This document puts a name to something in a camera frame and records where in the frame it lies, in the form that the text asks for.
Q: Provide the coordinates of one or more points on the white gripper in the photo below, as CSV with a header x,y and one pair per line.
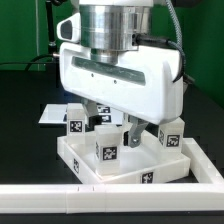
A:
x,y
143,84

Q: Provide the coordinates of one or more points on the white square table top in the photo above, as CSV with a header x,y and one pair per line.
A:
x,y
144,164

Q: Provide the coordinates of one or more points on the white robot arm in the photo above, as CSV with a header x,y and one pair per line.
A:
x,y
108,56

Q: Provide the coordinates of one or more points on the white base tag plate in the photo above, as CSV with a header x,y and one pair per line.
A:
x,y
56,114

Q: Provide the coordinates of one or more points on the white L-shaped obstacle fence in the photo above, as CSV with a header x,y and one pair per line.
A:
x,y
206,194

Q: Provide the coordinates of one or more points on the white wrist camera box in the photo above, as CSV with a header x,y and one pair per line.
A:
x,y
70,29

